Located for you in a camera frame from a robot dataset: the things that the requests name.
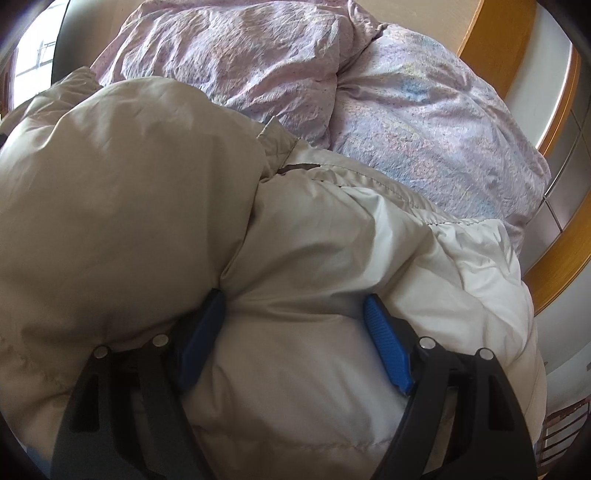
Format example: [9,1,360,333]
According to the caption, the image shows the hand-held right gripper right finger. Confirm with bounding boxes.
[362,294,539,480]

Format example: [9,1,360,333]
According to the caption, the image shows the beige puffer jacket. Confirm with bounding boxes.
[0,67,548,480]

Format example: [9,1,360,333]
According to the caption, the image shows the flat television screen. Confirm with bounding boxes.
[9,0,93,112]

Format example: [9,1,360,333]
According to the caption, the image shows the pink floral duvet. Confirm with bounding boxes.
[90,0,552,252]

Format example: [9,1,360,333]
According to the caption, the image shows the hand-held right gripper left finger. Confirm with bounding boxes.
[50,288,227,480]

